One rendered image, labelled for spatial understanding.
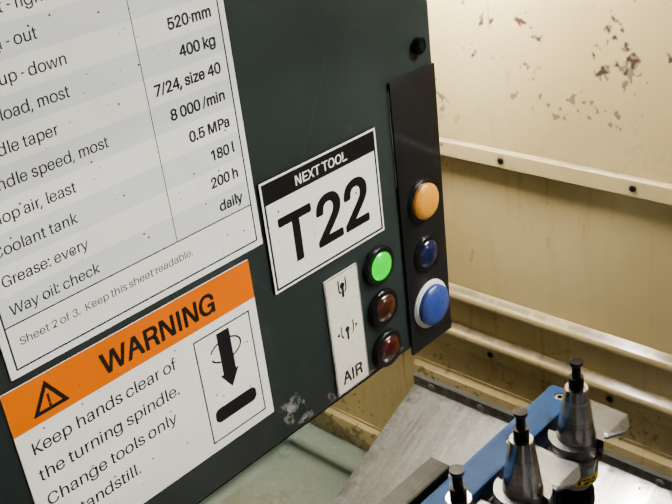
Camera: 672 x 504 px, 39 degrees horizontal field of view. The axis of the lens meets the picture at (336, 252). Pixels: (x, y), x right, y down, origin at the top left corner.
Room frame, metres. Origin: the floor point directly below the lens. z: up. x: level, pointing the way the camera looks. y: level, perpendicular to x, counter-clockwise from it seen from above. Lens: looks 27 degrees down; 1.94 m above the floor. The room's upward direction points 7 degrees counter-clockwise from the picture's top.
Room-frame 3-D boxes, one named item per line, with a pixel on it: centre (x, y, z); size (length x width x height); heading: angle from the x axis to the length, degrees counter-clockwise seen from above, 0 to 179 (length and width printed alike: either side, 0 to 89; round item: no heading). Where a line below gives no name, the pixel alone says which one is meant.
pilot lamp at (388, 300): (0.55, -0.03, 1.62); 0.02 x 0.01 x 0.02; 134
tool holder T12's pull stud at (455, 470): (0.72, -0.09, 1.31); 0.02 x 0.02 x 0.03
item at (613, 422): (0.91, -0.29, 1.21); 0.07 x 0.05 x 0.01; 44
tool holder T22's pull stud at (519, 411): (0.80, -0.17, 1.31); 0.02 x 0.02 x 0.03
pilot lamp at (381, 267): (0.55, -0.03, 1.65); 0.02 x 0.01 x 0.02; 134
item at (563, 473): (0.83, -0.21, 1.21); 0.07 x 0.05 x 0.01; 44
